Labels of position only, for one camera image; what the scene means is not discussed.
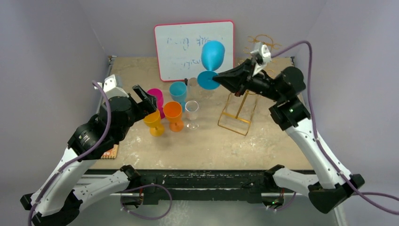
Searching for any pink wine glass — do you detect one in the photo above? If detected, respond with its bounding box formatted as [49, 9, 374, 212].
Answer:
[147, 88, 165, 119]

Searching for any clear wine glass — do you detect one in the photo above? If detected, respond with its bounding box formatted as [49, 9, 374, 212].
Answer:
[187, 78, 200, 101]
[185, 100, 199, 129]

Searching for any orange small circuit board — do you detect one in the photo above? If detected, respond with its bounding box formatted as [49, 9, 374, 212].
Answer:
[101, 145, 119, 159]

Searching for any light blue wine glass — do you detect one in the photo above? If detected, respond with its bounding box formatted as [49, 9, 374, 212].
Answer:
[169, 81, 187, 112]

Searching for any red framed whiteboard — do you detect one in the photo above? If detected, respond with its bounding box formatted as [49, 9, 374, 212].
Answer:
[154, 20, 234, 81]

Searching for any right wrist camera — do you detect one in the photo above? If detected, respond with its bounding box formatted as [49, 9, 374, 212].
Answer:
[250, 42, 271, 77]

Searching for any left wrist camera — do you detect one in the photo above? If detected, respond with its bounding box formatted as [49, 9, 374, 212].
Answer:
[97, 74, 128, 99]

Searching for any yellow wine glass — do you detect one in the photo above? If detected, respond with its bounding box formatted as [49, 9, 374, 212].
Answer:
[143, 110, 165, 137]

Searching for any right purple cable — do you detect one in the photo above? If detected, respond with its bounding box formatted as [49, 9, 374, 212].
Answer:
[268, 40, 399, 216]

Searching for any orange wine glass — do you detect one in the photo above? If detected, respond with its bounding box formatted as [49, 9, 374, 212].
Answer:
[163, 101, 184, 132]

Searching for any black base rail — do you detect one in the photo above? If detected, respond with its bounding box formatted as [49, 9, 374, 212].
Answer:
[126, 169, 281, 205]

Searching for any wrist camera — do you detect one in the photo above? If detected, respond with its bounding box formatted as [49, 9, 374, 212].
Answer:
[250, 42, 271, 77]
[97, 74, 128, 99]

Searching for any gold wire wine glass rack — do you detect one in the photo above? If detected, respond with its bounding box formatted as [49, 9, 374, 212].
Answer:
[217, 33, 282, 136]

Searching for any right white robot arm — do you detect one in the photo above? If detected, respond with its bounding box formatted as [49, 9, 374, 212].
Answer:
[212, 59, 365, 214]

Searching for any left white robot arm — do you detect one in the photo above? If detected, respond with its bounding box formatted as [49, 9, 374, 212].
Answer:
[20, 82, 157, 226]

